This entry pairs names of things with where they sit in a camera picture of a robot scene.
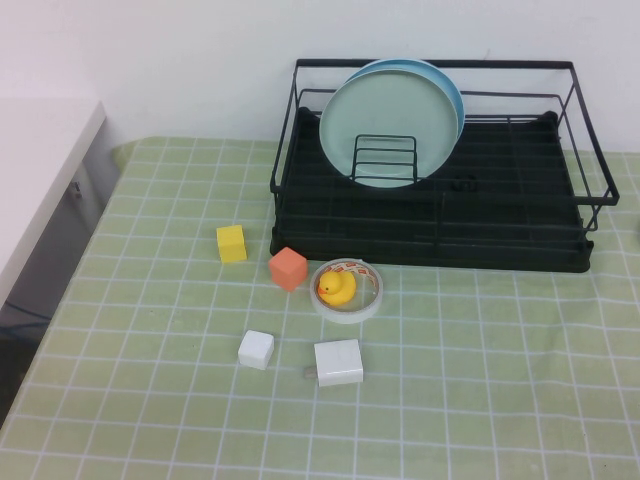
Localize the blue cable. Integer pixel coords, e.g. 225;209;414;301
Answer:
0;299;54;337

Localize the white charger adapter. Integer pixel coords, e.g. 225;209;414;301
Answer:
303;338;365;388

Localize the mint green plate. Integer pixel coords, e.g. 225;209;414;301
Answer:
318;68;462;190

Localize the green checked tablecloth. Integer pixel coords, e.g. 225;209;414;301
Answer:
0;134;640;480

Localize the black wire dish rack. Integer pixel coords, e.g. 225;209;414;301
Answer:
269;57;621;236

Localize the yellow rubber duck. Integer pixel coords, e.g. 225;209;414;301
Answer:
316;269;358;306

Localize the orange foam cube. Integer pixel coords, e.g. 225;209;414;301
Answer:
267;246;309;293

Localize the white foam cube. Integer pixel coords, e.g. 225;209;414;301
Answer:
237;329;276;371

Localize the yellow foam cube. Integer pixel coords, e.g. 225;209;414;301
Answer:
215;224;248;264

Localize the white side table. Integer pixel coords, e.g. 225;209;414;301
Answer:
0;96;121;314

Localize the light blue plate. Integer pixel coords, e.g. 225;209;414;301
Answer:
341;57;467;152

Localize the white tape roll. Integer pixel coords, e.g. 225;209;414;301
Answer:
309;256;386;325

